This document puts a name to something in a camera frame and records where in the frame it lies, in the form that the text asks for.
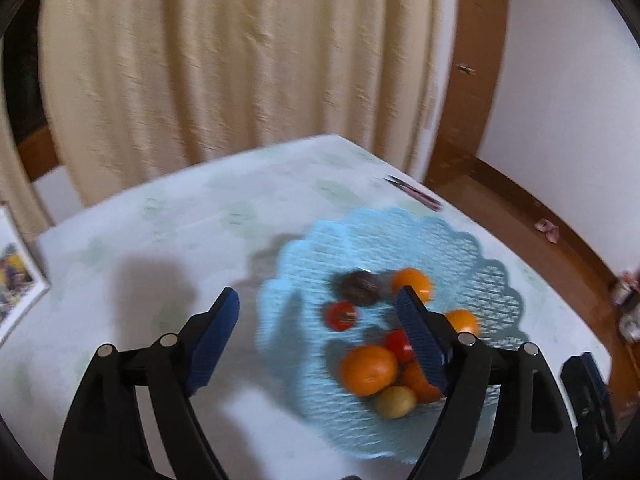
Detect red tomato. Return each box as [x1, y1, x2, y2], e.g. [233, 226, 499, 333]
[382, 330, 415, 364]
[324, 302, 359, 333]

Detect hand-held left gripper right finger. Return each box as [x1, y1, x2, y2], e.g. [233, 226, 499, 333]
[394, 286, 583, 480]

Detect beige patterned curtain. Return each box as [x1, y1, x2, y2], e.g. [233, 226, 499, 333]
[0, 105, 56, 235]
[37, 0, 447, 207]

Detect dark brown round fruit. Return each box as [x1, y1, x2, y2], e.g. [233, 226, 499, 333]
[337, 270, 380, 307]

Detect small yellow-brown fruit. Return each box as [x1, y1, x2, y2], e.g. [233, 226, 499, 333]
[376, 386, 417, 420]

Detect white container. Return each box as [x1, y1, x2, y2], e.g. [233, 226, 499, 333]
[619, 309, 640, 343]

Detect pink thread snips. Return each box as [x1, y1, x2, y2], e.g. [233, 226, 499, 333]
[384, 175, 445, 212]

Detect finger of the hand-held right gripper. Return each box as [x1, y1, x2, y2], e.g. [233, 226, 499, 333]
[560, 354, 618, 461]

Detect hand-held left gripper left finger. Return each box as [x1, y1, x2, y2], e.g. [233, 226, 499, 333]
[52, 287, 240, 480]

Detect large orange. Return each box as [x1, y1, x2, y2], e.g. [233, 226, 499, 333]
[340, 345, 399, 397]

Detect light blue plastic basket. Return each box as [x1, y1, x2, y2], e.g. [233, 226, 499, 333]
[255, 207, 532, 463]

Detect photo collage print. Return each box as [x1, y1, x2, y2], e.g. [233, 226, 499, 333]
[0, 202, 52, 343]

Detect white pink bottle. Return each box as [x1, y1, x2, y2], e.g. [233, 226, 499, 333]
[612, 269, 640, 307]

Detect brown wooden door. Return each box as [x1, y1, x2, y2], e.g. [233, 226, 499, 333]
[424, 0, 511, 187]

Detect small tangerine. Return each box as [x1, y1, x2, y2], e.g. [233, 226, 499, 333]
[391, 268, 433, 303]

